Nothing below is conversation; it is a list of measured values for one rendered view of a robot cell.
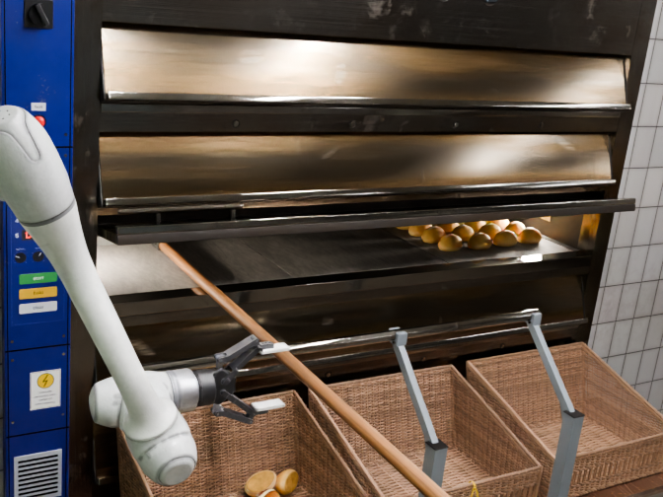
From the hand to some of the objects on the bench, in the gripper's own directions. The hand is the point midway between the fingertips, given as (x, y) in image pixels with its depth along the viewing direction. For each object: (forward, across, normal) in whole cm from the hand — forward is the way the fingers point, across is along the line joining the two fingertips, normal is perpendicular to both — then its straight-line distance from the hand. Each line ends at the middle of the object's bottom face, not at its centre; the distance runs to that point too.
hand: (279, 375), depth 192 cm
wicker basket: (+8, +62, -29) cm, 69 cm away
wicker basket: (+67, +62, -29) cm, 96 cm away
